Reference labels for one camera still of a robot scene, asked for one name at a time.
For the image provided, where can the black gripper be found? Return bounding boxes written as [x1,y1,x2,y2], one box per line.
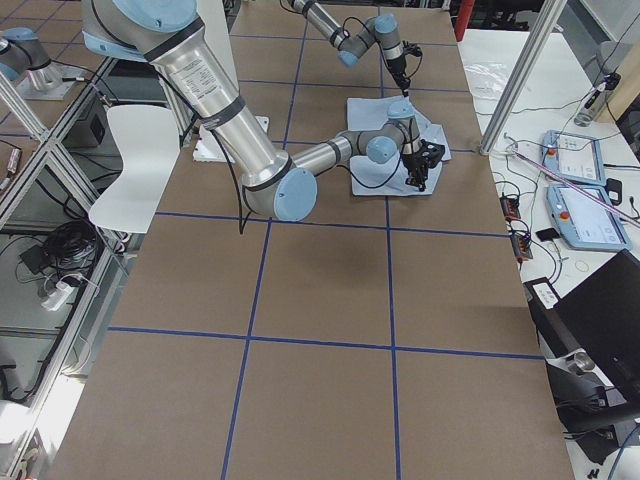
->
[402,148,429,192]
[387,57,410,98]

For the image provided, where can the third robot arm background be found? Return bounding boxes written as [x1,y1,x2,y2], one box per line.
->
[1,27,88,101]

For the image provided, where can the clear plastic bag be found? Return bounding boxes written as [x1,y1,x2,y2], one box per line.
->
[464,62,510,102]

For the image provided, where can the reacher grabber stick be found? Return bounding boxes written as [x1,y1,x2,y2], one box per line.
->
[506,142,639,228]

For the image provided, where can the red cylinder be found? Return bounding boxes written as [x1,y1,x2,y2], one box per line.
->
[454,0,475,42]

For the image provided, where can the blue teach pendant far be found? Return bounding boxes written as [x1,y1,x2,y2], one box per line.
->
[541,130,606,186]

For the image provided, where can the blue teach pendant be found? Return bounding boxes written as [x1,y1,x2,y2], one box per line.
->
[546,184,632,252]
[541,130,606,186]

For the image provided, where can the blue teach pendant near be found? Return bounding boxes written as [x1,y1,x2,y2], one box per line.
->
[546,184,632,252]

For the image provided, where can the black laptop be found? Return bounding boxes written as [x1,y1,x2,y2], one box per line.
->
[524,250,639,464]

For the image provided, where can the white chair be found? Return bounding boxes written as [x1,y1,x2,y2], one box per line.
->
[89,105,180,234]

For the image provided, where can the white power strip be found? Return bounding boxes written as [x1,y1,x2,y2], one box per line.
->
[41,277,78,312]

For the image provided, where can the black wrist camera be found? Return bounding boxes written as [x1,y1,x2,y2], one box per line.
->
[420,140,446,169]
[403,41,423,58]

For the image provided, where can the aluminium frame post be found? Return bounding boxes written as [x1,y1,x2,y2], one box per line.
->
[479,0,567,156]

